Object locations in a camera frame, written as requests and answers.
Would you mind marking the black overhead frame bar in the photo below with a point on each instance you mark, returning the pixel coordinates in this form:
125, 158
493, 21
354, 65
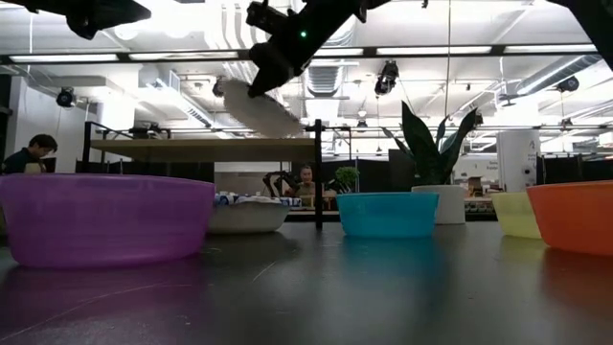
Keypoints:
498, 49

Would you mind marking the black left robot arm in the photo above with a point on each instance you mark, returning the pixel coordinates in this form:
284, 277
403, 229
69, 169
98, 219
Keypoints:
96, 12

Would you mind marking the wooden shelf black legs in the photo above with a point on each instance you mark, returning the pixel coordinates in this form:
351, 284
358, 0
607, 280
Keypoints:
201, 149

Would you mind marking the teal plastic bowl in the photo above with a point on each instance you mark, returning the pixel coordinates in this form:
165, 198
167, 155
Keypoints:
388, 215

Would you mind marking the yellow plastic bowl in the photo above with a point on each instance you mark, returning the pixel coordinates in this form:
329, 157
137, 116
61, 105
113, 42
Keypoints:
515, 215

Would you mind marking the black partition screen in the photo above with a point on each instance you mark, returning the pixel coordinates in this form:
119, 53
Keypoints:
574, 170
143, 171

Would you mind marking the black background robot arm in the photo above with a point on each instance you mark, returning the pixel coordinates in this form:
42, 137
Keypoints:
278, 179

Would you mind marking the person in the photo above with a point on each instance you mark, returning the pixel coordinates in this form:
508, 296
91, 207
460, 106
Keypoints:
29, 158
305, 179

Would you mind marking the white LED light strip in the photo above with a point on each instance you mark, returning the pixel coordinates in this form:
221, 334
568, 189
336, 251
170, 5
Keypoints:
431, 50
62, 57
551, 48
340, 52
182, 55

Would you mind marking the small green bushy plant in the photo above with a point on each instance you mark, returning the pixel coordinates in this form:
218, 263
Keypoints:
347, 176

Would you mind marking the white round column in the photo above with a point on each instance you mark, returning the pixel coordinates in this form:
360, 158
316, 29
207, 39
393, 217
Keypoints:
517, 158

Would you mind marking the black ceiling spotlight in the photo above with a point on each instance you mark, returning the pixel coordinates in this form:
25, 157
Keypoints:
568, 84
387, 77
65, 98
218, 87

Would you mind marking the purple plastic bowl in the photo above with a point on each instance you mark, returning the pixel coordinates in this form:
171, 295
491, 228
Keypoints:
96, 220

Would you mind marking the green snake plant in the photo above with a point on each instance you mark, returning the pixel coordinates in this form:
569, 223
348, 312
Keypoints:
426, 153

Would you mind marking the brown cardboard box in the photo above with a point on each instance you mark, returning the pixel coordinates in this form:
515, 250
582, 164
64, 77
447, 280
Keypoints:
475, 187

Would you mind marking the white plant pot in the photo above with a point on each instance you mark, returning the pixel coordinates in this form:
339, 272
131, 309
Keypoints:
450, 206

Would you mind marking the blue-patterned white paper plate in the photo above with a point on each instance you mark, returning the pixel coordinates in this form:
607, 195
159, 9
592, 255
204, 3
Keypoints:
249, 218
263, 117

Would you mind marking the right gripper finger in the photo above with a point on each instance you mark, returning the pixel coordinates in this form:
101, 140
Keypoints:
282, 80
260, 84

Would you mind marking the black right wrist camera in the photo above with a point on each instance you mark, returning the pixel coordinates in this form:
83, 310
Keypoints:
263, 16

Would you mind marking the orange plastic bowl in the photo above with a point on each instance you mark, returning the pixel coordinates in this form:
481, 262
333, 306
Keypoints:
574, 220

